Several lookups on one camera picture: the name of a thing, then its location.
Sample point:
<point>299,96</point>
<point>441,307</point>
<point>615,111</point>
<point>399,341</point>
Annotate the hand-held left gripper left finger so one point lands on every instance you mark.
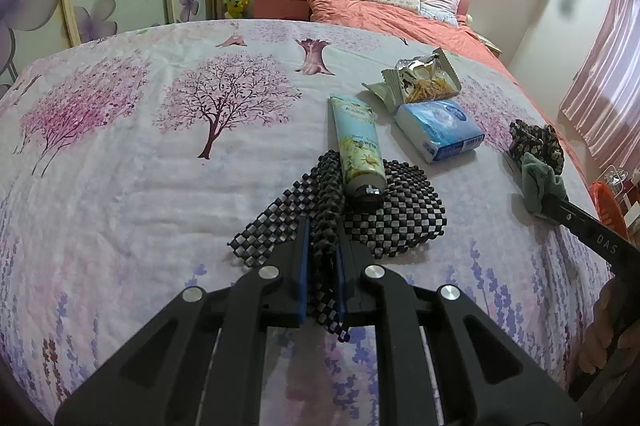
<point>303,276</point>

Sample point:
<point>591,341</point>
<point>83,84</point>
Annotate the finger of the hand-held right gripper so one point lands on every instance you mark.
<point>557,211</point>

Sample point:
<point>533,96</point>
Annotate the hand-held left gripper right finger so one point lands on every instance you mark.
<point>342,291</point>

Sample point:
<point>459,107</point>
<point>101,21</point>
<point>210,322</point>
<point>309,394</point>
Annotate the grey-green cloth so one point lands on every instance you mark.
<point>537,181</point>

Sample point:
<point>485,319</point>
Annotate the red plastic basket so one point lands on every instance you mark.
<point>607,206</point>

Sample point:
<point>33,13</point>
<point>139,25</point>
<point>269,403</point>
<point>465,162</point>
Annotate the black white checkered mat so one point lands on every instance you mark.
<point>400,216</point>

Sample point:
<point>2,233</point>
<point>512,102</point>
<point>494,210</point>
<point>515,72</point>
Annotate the person's right hand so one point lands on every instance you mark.
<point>597,336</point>

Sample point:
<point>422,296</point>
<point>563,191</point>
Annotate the dark floral scrunchie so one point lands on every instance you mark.
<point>537,139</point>

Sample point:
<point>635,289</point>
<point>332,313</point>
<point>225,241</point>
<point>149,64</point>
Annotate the pink satin curtain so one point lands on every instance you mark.
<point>605,81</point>

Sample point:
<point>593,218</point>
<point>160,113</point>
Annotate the blue tissue pack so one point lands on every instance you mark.
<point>440,129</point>

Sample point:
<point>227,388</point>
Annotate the light blue floral tube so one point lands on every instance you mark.
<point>357,141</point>

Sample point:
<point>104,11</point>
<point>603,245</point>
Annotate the opened snack bag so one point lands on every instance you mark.
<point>430,81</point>

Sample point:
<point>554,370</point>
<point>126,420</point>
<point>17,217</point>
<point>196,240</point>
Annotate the pink striped pillow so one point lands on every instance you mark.
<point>440,1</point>

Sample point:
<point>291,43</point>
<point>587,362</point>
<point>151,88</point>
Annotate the bed with salmon duvet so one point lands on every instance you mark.
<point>400,21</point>

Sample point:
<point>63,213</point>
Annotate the pink nightstand with mug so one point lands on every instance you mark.
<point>277,6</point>

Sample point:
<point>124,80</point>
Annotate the yellow-green plush toy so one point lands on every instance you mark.
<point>237,1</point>

